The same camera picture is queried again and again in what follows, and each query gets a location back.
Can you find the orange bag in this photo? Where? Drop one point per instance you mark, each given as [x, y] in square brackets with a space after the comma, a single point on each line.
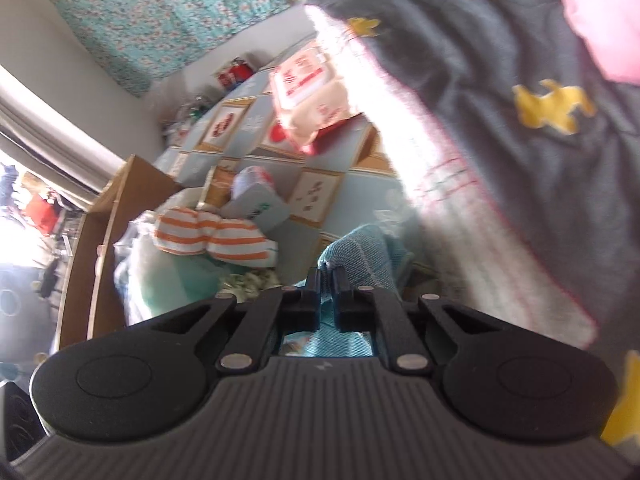
[40, 212]

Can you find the green floral scrunchie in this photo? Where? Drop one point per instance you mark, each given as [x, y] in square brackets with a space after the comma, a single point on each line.
[250, 280]

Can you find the red thermos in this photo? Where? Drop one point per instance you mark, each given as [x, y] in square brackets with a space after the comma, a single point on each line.
[235, 71]

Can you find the teal checked cloth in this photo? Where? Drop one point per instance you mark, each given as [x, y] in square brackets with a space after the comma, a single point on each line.
[360, 255]

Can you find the small yellow box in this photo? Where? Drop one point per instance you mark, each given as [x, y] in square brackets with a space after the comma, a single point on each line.
[217, 190]

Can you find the pink wet wipes pack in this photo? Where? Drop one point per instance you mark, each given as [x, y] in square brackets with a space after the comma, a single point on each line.
[310, 95]

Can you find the grey curtain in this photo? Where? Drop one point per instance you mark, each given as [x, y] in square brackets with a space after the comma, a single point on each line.
[50, 125]

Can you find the teal floral wall cloth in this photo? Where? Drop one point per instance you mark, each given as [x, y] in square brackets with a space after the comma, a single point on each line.
[165, 15]

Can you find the orange striped cloth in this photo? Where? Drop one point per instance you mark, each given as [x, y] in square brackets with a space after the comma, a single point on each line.
[220, 240]

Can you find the blue tissue pack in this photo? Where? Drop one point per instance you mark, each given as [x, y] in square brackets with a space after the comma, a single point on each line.
[255, 210]

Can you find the grey blanket with yellow figures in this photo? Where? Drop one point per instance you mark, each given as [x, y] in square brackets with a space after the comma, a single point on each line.
[475, 60]

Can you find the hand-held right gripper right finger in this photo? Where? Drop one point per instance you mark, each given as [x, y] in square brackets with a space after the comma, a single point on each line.
[350, 310]

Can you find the cardboard box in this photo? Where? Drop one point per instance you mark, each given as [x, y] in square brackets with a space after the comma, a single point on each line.
[95, 260]

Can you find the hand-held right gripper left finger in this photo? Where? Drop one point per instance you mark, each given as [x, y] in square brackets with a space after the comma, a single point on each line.
[302, 310]

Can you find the white plastic bag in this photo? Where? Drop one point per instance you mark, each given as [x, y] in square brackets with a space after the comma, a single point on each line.
[135, 260]

